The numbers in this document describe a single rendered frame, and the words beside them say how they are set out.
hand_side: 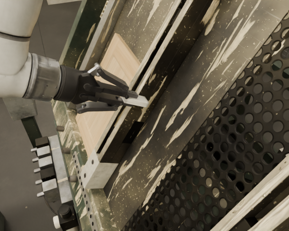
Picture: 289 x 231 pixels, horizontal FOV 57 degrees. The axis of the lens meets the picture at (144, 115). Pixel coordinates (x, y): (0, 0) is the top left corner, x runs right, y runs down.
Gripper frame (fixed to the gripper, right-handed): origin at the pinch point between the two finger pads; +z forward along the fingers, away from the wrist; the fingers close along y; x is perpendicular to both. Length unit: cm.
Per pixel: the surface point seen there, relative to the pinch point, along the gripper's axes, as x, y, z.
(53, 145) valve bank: 41, -57, 3
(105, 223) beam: -11.1, -38.0, 5.3
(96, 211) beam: -6.7, -38.3, 3.7
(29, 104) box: 63, -52, -7
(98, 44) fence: 45.3, -5.7, 5.1
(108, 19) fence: 45.3, 4.9, 4.9
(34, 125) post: 66, -68, 0
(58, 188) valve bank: 18, -58, 2
